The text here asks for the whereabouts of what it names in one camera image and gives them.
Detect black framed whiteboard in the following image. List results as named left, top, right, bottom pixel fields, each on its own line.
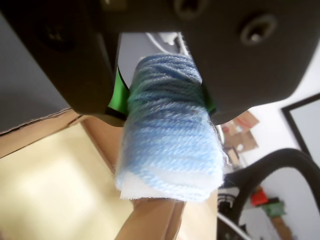
left=281, top=92, right=320, bottom=157

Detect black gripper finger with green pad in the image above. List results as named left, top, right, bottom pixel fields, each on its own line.
left=0, top=0, right=131, bottom=128
left=174, top=0, right=320, bottom=125

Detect blue yarn foam block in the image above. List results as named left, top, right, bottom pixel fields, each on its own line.
left=114, top=52, right=231, bottom=203

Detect brown cardboard box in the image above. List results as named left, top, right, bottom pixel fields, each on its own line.
left=0, top=107, right=218, bottom=240

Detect small green object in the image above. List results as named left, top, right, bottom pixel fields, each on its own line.
left=263, top=201, right=286, bottom=219

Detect brown cardboard scraps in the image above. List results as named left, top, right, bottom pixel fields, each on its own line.
left=223, top=111, right=260, bottom=153

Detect black white striped cloth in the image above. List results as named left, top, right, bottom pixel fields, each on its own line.
left=216, top=186, right=241, bottom=213

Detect black curved hose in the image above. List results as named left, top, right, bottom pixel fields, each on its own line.
left=233, top=147, right=320, bottom=240

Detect small red object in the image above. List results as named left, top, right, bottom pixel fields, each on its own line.
left=250, top=188, right=270, bottom=207

